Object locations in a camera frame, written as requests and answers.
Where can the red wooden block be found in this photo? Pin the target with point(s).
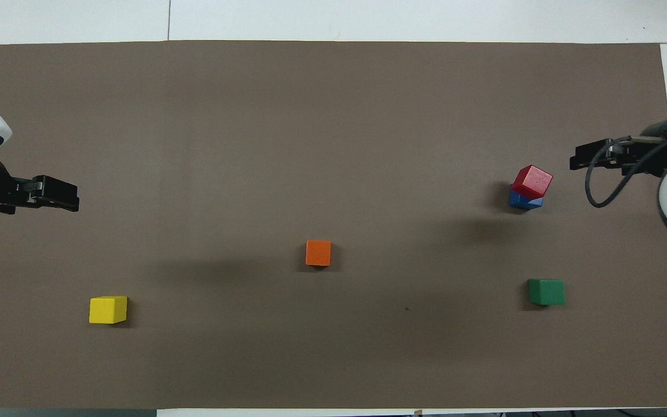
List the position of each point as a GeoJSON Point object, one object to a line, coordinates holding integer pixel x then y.
{"type": "Point", "coordinates": [533, 180]}

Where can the blue wooden block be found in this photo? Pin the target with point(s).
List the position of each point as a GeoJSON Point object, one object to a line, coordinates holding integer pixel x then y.
{"type": "Point", "coordinates": [520, 202]}

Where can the brown table mat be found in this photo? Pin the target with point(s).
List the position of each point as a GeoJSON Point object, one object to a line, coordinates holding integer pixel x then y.
{"type": "Point", "coordinates": [333, 145]}

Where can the yellow wooden block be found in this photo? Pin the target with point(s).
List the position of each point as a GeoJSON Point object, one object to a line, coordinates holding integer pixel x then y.
{"type": "Point", "coordinates": [107, 310]}

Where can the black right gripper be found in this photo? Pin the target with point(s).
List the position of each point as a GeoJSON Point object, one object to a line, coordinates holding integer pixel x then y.
{"type": "Point", "coordinates": [652, 159]}

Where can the green wooden block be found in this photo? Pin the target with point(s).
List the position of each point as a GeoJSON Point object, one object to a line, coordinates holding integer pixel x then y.
{"type": "Point", "coordinates": [546, 292]}

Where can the orange wooden block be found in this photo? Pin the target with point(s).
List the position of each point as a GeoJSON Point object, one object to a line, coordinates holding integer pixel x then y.
{"type": "Point", "coordinates": [318, 253]}

